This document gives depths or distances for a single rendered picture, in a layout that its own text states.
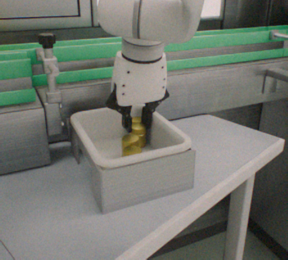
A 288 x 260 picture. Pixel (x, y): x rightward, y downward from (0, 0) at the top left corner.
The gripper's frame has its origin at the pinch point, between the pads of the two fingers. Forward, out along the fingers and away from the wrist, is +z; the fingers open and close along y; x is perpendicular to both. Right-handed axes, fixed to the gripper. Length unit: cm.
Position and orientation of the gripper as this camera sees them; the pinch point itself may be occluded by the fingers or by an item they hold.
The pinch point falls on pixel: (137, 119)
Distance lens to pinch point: 66.2
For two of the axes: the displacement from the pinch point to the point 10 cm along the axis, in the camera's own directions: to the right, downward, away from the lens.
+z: -0.7, 8.1, 5.8
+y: -9.2, 1.8, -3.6
